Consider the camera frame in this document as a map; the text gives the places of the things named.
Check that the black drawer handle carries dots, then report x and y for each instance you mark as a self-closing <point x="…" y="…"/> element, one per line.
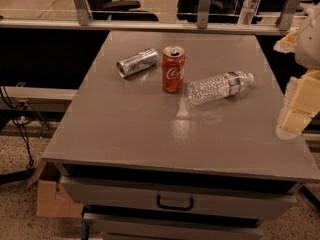
<point x="184" y="204"/>

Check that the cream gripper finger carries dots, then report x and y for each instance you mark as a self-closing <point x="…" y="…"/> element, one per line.
<point x="287" y="44"/>
<point x="300" y="105"/>

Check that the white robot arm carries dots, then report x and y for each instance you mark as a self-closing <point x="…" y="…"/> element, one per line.
<point x="307" y="52"/>

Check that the top grey drawer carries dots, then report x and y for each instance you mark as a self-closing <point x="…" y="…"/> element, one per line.
<point x="140" y="195"/>

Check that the grey drawer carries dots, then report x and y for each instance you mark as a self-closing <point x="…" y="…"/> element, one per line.
<point x="113" y="227"/>
<point x="140" y="195"/>

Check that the metal railing frame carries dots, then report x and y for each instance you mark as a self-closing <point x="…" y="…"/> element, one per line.
<point x="77" y="15"/>

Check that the cardboard box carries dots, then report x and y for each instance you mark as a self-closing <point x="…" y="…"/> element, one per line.
<point x="52" y="199"/>

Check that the black office chair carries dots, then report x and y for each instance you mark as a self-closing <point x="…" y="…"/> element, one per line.
<point x="120" y="10"/>

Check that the grey drawer cabinet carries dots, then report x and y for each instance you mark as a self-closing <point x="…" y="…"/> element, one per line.
<point x="133" y="130"/>

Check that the upright water bottle background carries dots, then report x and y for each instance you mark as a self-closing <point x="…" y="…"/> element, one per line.
<point x="247" y="12"/>

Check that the silver soda can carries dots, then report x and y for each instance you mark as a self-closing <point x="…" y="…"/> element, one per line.
<point x="137" y="62"/>

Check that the lower grey drawer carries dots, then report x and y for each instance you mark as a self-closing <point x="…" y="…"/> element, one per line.
<point x="113" y="227"/>

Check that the red coke can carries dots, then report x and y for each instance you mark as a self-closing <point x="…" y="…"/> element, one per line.
<point x="173" y="61"/>

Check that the clear plastic water bottle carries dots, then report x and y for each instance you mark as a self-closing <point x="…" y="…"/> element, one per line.
<point x="218" y="87"/>

